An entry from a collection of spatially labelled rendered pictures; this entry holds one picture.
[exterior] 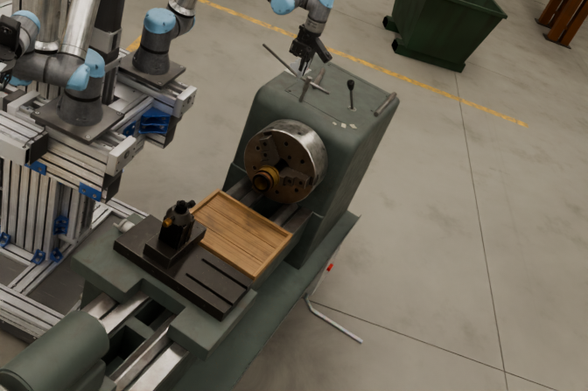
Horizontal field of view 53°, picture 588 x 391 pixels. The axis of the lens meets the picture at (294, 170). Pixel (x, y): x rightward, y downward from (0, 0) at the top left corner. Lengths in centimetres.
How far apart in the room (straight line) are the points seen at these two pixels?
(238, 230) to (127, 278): 51
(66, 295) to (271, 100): 124
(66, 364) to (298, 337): 187
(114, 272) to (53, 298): 87
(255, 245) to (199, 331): 49
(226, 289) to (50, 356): 64
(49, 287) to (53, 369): 138
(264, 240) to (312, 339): 107
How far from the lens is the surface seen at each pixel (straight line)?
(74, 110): 208
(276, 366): 304
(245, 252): 218
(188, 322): 186
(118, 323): 190
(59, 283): 284
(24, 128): 220
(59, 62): 176
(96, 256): 198
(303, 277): 268
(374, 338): 339
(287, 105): 238
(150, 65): 246
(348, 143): 232
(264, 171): 219
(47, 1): 195
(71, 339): 151
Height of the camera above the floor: 237
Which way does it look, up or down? 34 degrees down
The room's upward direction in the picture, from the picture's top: 22 degrees clockwise
